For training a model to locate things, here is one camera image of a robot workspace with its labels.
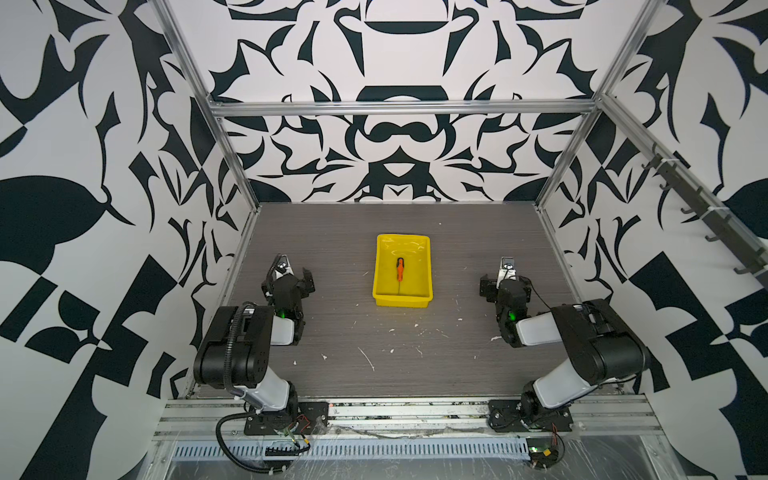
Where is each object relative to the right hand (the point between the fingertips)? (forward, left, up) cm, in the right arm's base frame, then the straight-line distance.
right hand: (507, 272), depth 93 cm
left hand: (+1, +68, +4) cm, 68 cm away
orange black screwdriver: (+4, +33, -4) cm, 33 cm away
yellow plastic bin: (-2, +28, -6) cm, 29 cm away
